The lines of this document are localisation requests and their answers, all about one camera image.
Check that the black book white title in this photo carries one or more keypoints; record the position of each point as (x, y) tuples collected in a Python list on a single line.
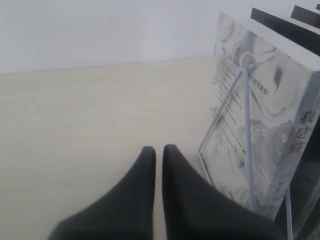
[(305, 185)]

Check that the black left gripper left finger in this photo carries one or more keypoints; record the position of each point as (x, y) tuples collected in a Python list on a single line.
[(124, 213)]

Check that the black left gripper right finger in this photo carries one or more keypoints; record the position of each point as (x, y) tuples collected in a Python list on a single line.
[(194, 210)]

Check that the grey marbled book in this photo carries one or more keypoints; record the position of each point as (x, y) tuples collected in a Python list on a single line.
[(284, 103)]

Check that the white wire book rack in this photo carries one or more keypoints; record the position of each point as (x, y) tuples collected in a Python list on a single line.
[(246, 120)]

